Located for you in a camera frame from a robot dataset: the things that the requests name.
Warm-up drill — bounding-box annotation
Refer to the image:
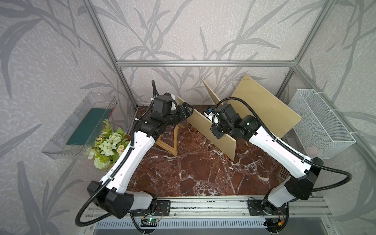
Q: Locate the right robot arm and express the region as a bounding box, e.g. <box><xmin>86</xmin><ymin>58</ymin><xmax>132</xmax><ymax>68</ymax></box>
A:
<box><xmin>204</xmin><ymin>98</ymin><xmax>353</xmax><ymax>215</ymax></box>

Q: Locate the aluminium mounting rail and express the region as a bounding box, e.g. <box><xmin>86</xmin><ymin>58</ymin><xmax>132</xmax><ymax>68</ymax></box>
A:
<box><xmin>85</xmin><ymin>196</ymin><xmax>335</xmax><ymax>219</ymax></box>

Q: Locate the plywood board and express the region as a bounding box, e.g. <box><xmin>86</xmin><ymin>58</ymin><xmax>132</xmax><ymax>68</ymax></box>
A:
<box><xmin>231</xmin><ymin>74</ymin><xmax>302</xmax><ymax>138</ymax></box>
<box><xmin>176</xmin><ymin>96</ymin><xmax>238</xmax><ymax>162</ymax></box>
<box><xmin>201</xmin><ymin>79</ymin><xmax>220</xmax><ymax>104</ymax></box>

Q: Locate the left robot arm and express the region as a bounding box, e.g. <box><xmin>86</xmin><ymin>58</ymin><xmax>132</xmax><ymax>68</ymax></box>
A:
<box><xmin>74</xmin><ymin>82</ymin><xmax>194</xmax><ymax>227</ymax></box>

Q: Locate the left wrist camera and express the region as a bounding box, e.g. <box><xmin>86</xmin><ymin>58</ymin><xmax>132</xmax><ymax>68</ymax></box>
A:
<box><xmin>171</xmin><ymin>94</ymin><xmax>177</xmax><ymax>111</ymax></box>

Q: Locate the brown plastic grid scoop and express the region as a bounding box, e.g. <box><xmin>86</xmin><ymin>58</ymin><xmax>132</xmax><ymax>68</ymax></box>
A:
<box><xmin>276</xmin><ymin>166</ymin><xmax>290</xmax><ymax>182</ymax></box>

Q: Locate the clear plastic wall bin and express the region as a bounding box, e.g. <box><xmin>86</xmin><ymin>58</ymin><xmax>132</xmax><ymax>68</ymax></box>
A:
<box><xmin>41</xmin><ymin>92</ymin><xmax>117</xmax><ymax>160</ymax></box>

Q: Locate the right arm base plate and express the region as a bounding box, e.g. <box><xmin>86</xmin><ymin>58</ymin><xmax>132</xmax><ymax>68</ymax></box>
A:
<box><xmin>247</xmin><ymin>198</ymin><xmax>289</xmax><ymax>216</ymax></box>

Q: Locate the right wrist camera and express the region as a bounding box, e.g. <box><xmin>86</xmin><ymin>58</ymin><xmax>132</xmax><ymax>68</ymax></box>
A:
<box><xmin>204</xmin><ymin>106</ymin><xmax>215</xmax><ymax>122</ymax></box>

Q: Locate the white wire mesh basket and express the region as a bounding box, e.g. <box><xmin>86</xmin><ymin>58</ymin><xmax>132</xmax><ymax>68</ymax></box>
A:
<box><xmin>288</xmin><ymin>89</ymin><xmax>356</xmax><ymax>160</ymax></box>

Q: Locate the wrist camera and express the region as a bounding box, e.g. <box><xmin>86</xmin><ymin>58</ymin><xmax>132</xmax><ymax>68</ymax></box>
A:
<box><xmin>204</xmin><ymin>106</ymin><xmax>215</xmax><ymax>122</ymax></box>
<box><xmin>171</xmin><ymin>94</ymin><xmax>177</xmax><ymax>111</ymax></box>

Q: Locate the artificial flower bouquet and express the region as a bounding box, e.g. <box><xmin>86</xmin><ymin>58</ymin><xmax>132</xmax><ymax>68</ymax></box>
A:
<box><xmin>88</xmin><ymin>119</ymin><xmax>130</xmax><ymax>170</ymax></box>

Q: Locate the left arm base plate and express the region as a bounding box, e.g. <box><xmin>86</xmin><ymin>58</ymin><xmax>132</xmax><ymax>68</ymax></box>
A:
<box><xmin>133</xmin><ymin>199</ymin><xmax>171</xmax><ymax>217</ymax></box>

